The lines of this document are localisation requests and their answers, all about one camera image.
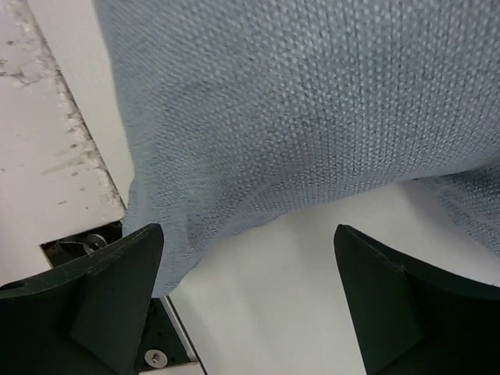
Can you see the blue patterned pillowcase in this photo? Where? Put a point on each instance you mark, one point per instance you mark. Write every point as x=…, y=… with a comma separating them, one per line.
x=237, y=112

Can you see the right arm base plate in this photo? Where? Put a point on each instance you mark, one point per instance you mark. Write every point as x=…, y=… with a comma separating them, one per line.
x=164, y=340

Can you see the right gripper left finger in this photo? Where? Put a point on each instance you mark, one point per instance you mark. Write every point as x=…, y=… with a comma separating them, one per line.
x=85, y=316

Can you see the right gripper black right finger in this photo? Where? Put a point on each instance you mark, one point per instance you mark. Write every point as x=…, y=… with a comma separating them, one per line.
x=411, y=317

